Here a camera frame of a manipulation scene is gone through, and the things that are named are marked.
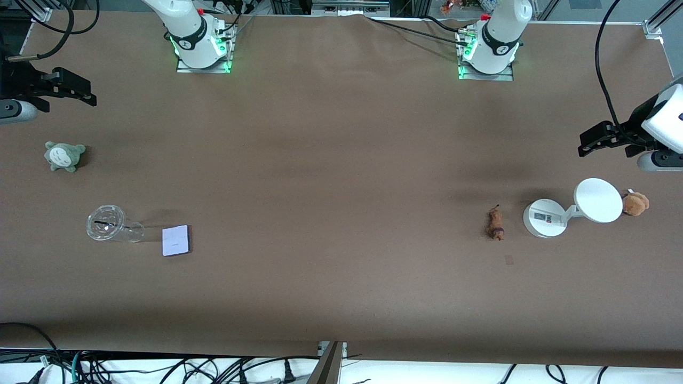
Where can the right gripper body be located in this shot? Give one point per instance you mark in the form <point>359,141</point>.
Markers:
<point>15,80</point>

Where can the brown lion statue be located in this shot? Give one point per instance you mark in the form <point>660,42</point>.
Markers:
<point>495,221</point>

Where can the white Huawei phone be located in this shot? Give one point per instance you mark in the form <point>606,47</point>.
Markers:
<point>175,240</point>

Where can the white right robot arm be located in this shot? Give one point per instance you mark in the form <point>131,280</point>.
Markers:
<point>187,32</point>

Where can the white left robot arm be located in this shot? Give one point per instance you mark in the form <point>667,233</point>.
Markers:
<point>499,37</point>

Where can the white round desk lamp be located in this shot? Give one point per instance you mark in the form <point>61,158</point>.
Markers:
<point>597,200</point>

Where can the brown bear plush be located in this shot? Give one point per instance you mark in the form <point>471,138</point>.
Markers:
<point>635,204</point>

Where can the grey-green Totoro plush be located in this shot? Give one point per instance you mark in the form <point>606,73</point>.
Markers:
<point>63,156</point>

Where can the aluminium corner profile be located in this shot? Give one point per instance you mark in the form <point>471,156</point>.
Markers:
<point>653,26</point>
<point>40,10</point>

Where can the black straw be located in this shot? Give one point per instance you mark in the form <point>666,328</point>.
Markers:
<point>104,222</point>

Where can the clear plastic cup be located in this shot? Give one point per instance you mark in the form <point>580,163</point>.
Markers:
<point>125,231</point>

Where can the colourful toy pile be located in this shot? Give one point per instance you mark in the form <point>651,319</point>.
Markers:
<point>451,6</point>

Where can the brown table cover sheet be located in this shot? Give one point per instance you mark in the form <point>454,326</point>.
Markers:
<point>341,133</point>

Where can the black power plug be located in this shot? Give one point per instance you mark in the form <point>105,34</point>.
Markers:
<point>288,373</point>

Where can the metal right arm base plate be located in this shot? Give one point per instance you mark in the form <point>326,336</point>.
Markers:
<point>203,70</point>

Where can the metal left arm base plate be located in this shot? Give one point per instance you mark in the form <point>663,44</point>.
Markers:
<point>485,78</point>

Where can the grey metal rail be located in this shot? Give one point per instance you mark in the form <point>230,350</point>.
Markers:
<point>349,8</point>

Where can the aluminium frame post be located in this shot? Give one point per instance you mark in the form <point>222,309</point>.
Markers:
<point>328,368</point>

